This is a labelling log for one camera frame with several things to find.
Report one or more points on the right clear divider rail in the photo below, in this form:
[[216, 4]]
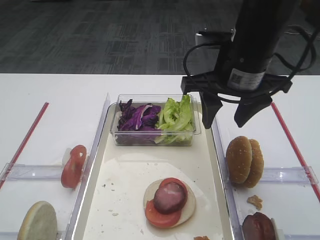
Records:
[[233, 196]]

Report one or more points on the sesame bun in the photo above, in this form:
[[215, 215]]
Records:
[[239, 159], [257, 165]]

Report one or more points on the white metal tray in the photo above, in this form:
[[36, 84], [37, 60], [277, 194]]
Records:
[[112, 207]]

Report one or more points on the clear divider rail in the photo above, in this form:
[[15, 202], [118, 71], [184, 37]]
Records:
[[71, 227], [233, 196]]

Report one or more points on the tomato slices on bun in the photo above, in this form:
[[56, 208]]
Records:
[[158, 219]]

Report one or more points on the standing meat patties right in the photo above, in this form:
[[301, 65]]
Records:
[[258, 227]]

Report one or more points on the single meat patty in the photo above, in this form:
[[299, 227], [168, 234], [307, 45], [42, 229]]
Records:
[[170, 197]]

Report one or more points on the standing tomato slices left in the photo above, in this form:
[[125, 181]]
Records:
[[72, 170]]

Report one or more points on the upper right clear holder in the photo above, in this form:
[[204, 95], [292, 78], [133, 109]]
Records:
[[289, 175]]

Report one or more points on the crumb chunk on table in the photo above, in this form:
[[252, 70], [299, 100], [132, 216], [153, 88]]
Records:
[[255, 201]]

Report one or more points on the left red straw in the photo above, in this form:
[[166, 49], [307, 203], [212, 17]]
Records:
[[27, 137]]

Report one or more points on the left clear divider rail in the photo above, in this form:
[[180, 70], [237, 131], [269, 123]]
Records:
[[71, 227]]

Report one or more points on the crumb chunk on tray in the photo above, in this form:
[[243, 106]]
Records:
[[201, 238]]

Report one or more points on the red straw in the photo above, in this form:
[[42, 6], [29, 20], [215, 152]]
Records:
[[27, 137], [303, 163]]

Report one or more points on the standing bun slice left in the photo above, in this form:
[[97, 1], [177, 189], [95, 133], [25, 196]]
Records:
[[39, 223]]

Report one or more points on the upper left clear holder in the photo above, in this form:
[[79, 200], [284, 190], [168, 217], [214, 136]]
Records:
[[24, 172]]

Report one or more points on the clear holder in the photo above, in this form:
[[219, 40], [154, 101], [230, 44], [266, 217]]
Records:
[[289, 175], [24, 172]]

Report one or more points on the purple cabbage leaves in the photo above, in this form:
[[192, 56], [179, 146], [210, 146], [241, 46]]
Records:
[[142, 118]]

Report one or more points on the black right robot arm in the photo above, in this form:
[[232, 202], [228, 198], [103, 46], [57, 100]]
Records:
[[258, 28]]

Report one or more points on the green lettuce leaves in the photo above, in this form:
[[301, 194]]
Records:
[[176, 122]]

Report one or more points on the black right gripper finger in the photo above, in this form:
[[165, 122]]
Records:
[[245, 111], [210, 106]]

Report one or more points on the clear plastic salad container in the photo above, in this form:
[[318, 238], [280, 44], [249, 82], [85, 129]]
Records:
[[145, 138]]

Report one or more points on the sesame bun top front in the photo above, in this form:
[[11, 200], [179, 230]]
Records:
[[239, 159]]

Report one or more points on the sesame bun top rear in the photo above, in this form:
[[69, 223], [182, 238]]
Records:
[[257, 165]]

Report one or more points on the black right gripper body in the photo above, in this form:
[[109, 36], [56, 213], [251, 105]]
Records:
[[241, 88]]

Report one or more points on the bottom bun slice on tray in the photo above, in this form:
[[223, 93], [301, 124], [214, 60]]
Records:
[[188, 209]]

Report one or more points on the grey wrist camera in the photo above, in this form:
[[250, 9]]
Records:
[[218, 37]]

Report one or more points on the right red straw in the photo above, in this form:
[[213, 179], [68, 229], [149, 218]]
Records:
[[303, 163]]

